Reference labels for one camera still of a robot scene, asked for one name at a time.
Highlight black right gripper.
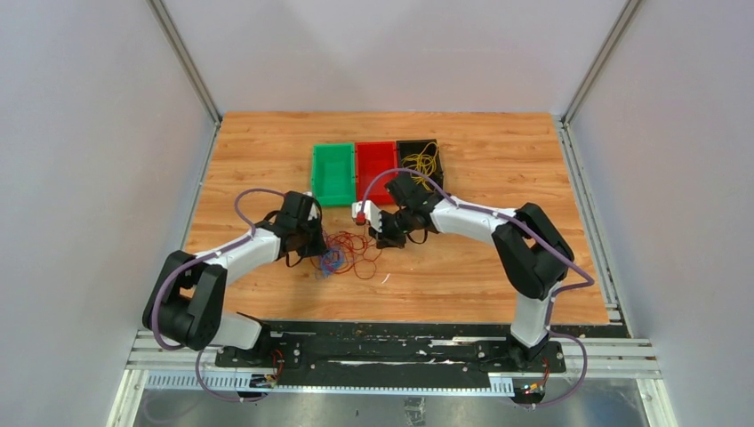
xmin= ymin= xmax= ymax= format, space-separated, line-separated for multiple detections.
xmin=369 ymin=207 xmax=415 ymax=250

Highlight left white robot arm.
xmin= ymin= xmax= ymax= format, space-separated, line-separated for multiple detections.
xmin=141 ymin=191 xmax=328 ymax=367

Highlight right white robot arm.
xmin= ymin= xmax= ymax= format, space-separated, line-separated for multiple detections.
xmin=351 ymin=171 xmax=574 ymax=372

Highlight black plastic bin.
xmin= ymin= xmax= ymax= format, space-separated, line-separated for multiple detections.
xmin=396 ymin=139 xmax=444 ymax=187

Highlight green plastic bin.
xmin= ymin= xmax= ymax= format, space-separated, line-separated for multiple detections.
xmin=310 ymin=143 xmax=356 ymax=206

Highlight red plastic bin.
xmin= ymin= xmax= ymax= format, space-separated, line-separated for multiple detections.
xmin=355 ymin=141 xmax=397 ymax=205

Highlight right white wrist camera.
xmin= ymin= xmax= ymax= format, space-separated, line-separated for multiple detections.
xmin=351 ymin=200 xmax=384 ymax=232

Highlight yellow cables in black bin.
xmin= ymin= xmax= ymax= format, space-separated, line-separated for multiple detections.
xmin=401 ymin=149 xmax=441 ymax=191

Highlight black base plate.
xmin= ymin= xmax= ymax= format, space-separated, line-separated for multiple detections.
xmin=213 ymin=321 xmax=568 ymax=390

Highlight aluminium frame post left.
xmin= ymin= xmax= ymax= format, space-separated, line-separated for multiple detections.
xmin=146 ymin=0 xmax=222 ymax=127

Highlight aluminium frame post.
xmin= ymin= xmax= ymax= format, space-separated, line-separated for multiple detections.
xmin=561 ymin=0 xmax=645 ymax=127
xmin=146 ymin=0 xmax=222 ymax=127

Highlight aluminium frame post right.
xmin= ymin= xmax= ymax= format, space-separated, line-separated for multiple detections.
xmin=561 ymin=0 xmax=645 ymax=127

